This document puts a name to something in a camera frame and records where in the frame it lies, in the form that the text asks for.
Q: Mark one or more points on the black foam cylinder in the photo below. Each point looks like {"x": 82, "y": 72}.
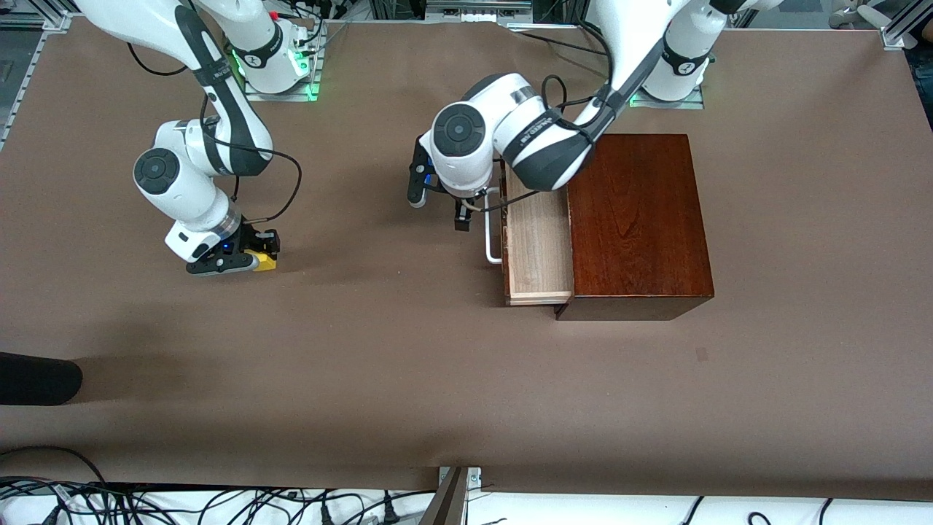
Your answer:
{"x": 36, "y": 379}

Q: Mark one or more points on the silver metal bracket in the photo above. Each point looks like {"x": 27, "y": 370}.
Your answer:
{"x": 474, "y": 475}

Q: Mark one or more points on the dark brown wooden box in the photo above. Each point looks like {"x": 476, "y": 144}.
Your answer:
{"x": 641, "y": 233}

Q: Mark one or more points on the dark grey metal post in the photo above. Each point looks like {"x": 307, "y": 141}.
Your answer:
{"x": 446, "y": 503}

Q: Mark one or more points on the yellow block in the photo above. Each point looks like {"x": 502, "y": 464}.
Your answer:
{"x": 264, "y": 262}

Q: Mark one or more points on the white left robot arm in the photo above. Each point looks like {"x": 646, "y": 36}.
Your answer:
{"x": 474, "y": 164}

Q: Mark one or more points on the aluminium table edge rail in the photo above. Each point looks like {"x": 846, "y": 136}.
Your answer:
{"x": 25, "y": 84}

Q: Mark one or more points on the brown table cover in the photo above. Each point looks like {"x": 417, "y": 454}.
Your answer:
{"x": 364, "y": 364}

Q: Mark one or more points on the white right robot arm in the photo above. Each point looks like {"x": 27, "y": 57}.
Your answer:
{"x": 186, "y": 197}

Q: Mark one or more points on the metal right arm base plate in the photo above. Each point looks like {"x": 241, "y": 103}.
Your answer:
{"x": 280, "y": 96}

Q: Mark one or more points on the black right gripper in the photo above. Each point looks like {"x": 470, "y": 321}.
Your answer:
{"x": 251, "y": 238}

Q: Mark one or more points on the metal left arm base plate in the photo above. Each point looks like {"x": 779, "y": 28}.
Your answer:
{"x": 685, "y": 104}

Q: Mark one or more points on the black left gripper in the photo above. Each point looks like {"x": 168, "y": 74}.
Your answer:
{"x": 462, "y": 212}

